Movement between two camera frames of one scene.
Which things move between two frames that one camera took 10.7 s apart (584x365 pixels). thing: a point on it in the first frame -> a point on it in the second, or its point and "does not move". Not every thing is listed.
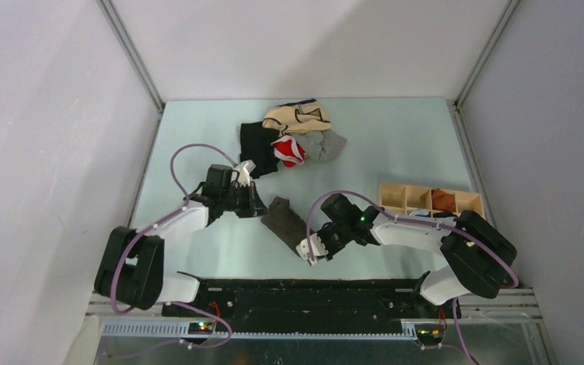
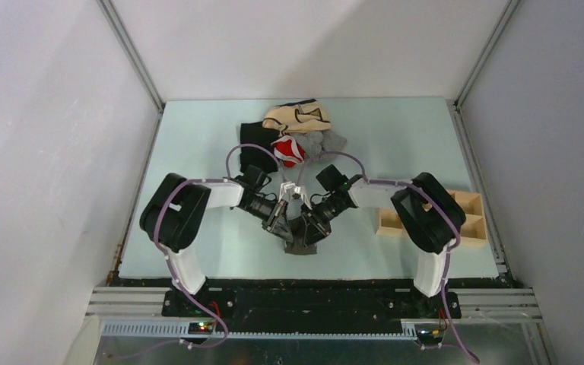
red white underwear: (290, 151) does not move
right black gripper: (321, 234) -> (316, 227)
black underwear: (255, 146) does not move
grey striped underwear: (320, 146) does not move
